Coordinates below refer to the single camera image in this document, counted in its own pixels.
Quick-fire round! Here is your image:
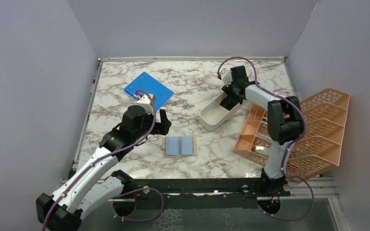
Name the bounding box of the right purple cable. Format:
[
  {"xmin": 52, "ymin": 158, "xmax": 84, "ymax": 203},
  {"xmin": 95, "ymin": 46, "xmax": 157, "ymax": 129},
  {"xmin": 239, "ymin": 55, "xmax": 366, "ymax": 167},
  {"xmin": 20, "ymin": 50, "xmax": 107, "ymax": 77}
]
[{"xmin": 217, "ymin": 56, "xmax": 315, "ymax": 222}]

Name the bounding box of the orange plastic file rack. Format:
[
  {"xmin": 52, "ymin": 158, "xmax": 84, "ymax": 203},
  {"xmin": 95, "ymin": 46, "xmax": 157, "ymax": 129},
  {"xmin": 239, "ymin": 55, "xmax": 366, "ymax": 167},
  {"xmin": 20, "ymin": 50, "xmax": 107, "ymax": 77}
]
[{"xmin": 233, "ymin": 88, "xmax": 350, "ymax": 180}]

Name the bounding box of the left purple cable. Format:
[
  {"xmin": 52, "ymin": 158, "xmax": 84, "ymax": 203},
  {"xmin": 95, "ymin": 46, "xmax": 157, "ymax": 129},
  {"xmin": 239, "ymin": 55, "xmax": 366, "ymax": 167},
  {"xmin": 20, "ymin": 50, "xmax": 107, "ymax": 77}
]
[{"xmin": 41, "ymin": 90, "xmax": 165, "ymax": 231}]

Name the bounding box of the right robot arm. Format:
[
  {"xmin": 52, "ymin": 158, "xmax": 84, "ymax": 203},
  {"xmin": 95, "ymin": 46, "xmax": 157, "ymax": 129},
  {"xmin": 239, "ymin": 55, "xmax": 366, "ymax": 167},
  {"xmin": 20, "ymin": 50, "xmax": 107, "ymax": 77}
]
[{"xmin": 217, "ymin": 66, "xmax": 306, "ymax": 196}]

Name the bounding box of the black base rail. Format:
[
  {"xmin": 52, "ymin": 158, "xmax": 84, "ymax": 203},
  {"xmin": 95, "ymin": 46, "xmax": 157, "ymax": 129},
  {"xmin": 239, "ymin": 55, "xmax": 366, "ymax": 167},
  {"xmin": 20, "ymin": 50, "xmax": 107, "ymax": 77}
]
[{"xmin": 111, "ymin": 178, "xmax": 290, "ymax": 210}]

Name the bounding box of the white oblong tray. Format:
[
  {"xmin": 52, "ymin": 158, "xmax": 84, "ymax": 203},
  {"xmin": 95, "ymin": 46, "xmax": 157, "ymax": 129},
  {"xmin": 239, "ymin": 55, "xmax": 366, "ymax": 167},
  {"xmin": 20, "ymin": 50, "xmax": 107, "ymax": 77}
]
[{"xmin": 199, "ymin": 93, "xmax": 246, "ymax": 131}]

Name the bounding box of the blue plastic board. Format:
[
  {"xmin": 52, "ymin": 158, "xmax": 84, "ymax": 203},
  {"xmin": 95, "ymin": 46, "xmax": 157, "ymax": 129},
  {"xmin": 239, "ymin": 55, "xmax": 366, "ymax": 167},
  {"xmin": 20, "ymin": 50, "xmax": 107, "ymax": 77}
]
[{"xmin": 124, "ymin": 72, "xmax": 174, "ymax": 110}]

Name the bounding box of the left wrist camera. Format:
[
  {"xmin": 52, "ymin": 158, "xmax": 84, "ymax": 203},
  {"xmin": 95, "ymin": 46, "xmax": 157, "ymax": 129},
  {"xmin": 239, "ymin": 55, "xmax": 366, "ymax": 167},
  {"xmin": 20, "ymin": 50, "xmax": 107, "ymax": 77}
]
[{"xmin": 135, "ymin": 93, "xmax": 156, "ymax": 114}]

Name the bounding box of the beige card holder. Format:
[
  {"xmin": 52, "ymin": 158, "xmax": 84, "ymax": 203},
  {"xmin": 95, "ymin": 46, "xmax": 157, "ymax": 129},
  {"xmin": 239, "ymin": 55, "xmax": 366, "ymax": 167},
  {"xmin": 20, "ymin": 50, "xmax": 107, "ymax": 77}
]
[{"xmin": 161, "ymin": 136, "xmax": 198, "ymax": 158}]

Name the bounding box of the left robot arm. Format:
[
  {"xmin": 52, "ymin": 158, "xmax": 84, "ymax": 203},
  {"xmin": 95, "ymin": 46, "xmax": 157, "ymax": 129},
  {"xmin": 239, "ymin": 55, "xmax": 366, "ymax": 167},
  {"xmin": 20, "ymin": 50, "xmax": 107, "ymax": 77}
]
[{"xmin": 36, "ymin": 104, "xmax": 172, "ymax": 231}]

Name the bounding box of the purple cable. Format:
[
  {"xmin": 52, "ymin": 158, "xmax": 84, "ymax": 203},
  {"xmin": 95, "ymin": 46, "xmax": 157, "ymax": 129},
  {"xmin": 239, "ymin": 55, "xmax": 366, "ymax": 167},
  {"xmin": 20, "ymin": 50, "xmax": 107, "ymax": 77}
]
[
  {"xmin": 217, "ymin": 56, "xmax": 315, "ymax": 222},
  {"xmin": 41, "ymin": 90, "xmax": 165, "ymax": 231}
]

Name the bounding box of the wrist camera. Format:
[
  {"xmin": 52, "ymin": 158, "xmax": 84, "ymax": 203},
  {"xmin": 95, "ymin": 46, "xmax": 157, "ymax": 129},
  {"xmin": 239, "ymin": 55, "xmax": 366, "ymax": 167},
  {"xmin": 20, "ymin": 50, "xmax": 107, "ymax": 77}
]
[
  {"xmin": 219, "ymin": 68, "xmax": 233, "ymax": 86},
  {"xmin": 135, "ymin": 93, "xmax": 156, "ymax": 114}
]

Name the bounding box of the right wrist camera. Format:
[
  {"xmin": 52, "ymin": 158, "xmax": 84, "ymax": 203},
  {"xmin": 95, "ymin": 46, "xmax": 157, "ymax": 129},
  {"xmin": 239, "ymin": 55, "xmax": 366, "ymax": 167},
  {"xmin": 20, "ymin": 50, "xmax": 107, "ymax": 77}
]
[{"xmin": 219, "ymin": 68, "xmax": 233, "ymax": 86}]

